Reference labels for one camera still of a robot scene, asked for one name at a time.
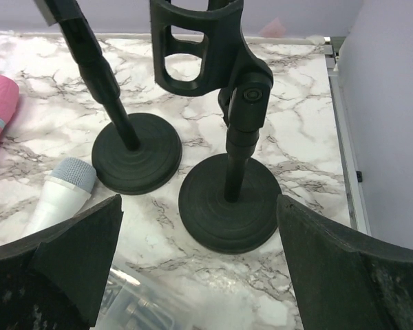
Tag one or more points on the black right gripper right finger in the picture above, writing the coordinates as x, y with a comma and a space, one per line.
344, 279

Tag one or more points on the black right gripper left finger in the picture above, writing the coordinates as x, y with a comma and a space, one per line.
56, 278

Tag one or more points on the aluminium frame rail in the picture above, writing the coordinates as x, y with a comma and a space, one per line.
353, 177

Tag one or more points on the black microphone stand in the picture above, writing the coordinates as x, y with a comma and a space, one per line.
227, 201
135, 153

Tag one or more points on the clear plastic compartment box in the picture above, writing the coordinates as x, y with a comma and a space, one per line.
133, 301

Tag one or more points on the white microphone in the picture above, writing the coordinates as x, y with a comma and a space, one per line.
65, 191

